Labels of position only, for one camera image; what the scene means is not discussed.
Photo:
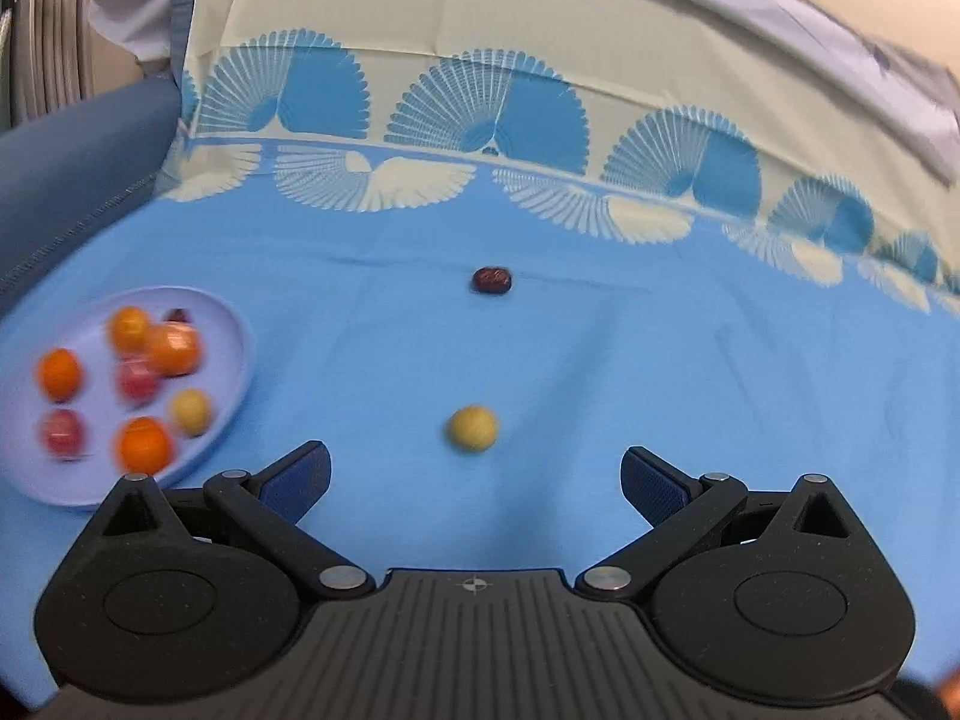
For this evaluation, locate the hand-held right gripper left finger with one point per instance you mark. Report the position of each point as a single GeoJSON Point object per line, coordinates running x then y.
{"type": "Point", "coordinates": [296, 481]}

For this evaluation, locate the blue fan-print bedsheet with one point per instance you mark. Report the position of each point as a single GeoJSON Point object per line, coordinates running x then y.
{"type": "Point", "coordinates": [600, 360]}

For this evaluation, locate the yellow round fruit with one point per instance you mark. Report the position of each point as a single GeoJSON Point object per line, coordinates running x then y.
{"type": "Point", "coordinates": [472, 428]}
{"type": "Point", "coordinates": [190, 411]}

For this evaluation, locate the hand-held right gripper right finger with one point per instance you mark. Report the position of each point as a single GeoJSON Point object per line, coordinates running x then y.
{"type": "Point", "coordinates": [652, 487]}

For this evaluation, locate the orange tangerine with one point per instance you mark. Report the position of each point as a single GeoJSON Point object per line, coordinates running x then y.
{"type": "Point", "coordinates": [129, 328]}
{"type": "Point", "coordinates": [176, 350]}
{"type": "Point", "coordinates": [60, 375]}
{"type": "Point", "coordinates": [144, 444]}

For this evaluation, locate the light purple plate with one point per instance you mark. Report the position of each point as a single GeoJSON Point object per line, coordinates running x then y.
{"type": "Point", "coordinates": [221, 334]}

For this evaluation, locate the red round fruit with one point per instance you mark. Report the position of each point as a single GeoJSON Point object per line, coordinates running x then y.
{"type": "Point", "coordinates": [137, 382]}
{"type": "Point", "coordinates": [61, 433]}

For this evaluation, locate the blue upholstered sofa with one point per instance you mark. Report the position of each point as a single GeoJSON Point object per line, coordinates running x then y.
{"type": "Point", "coordinates": [75, 150]}

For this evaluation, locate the dark red date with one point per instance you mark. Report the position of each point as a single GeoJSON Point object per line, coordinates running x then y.
{"type": "Point", "coordinates": [491, 280]}
{"type": "Point", "coordinates": [178, 315]}

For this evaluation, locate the white ribbed radiator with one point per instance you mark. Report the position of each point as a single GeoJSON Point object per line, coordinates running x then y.
{"type": "Point", "coordinates": [52, 15]}

